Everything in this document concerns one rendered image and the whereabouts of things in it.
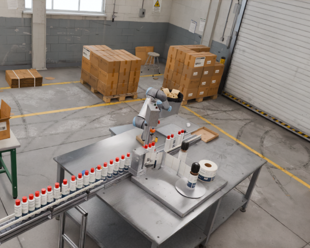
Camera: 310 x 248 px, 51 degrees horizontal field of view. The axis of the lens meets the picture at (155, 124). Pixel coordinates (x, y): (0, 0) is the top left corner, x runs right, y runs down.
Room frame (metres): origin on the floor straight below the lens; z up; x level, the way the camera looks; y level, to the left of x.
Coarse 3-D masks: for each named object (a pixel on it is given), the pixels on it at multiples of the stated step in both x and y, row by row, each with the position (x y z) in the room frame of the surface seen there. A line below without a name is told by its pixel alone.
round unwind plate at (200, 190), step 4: (180, 180) 2.74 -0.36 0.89; (184, 180) 2.76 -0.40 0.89; (176, 184) 2.67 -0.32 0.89; (180, 184) 2.68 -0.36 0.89; (184, 184) 2.69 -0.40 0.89; (196, 184) 2.73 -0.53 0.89; (200, 184) 2.74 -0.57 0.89; (176, 188) 2.60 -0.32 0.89; (180, 188) 2.61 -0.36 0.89; (184, 188) 2.62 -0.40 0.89; (196, 188) 2.65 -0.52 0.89; (200, 188) 2.67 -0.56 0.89; (204, 188) 2.68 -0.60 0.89; (180, 192) 2.54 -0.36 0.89; (184, 192) 2.56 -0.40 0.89; (188, 192) 2.57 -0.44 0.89; (192, 192) 2.58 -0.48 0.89; (196, 192) 2.59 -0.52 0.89; (200, 192) 2.60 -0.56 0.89; (204, 192) 2.61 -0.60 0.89; (188, 196) 2.51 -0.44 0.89; (192, 196) 2.52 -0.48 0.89; (196, 196) 2.53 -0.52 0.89; (200, 196) 2.54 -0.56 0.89
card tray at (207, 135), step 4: (200, 128) 4.09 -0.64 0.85; (204, 128) 4.13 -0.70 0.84; (208, 128) 4.10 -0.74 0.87; (192, 132) 3.94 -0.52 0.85; (196, 132) 3.98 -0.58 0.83; (200, 132) 4.01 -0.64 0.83; (204, 132) 4.03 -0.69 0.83; (208, 132) 4.05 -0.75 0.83; (212, 132) 4.05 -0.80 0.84; (200, 136) 3.89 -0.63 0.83; (204, 136) 3.91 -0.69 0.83; (208, 136) 3.93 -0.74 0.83; (212, 136) 3.95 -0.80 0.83; (216, 136) 3.94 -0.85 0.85; (204, 140) 3.80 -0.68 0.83; (208, 140) 3.78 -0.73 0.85
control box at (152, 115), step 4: (148, 104) 3.16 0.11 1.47; (152, 104) 3.18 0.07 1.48; (148, 108) 3.12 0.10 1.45; (152, 108) 3.08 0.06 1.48; (148, 112) 3.10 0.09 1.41; (152, 112) 3.03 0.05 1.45; (156, 112) 3.05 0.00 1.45; (148, 116) 3.08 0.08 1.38; (152, 116) 3.04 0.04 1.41; (156, 116) 3.05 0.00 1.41; (148, 120) 3.05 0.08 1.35; (152, 120) 3.04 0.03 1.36; (156, 120) 3.05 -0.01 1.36; (148, 124) 3.03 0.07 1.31; (152, 124) 3.04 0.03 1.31; (156, 124) 3.06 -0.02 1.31
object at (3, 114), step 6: (0, 108) 3.29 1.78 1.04; (6, 108) 3.20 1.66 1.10; (0, 114) 3.30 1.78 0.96; (6, 114) 3.18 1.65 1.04; (0, 120) 3.04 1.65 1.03; (6, 120) 3.10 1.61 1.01; (0, 126) 3.05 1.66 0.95; (6, 126) 3.09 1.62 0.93; (0, 132) 3.05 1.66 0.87; (6, 132) 3.09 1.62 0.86; (0, 138) 3.04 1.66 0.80; (6, 138) 3.09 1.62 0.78
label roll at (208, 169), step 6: (204, 162) 2.95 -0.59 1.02; (210, 162) 2.97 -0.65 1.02; (204, 168) 2.84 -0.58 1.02; (210, 168) 2.86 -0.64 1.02; (216, 168) 2.88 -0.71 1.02; (198, 174) 2.85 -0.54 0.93; (204, 174) 2.82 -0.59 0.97; (210, 174) 2.82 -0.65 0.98; (204, 180) 2.81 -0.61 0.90; (210, 180) 2.82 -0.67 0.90
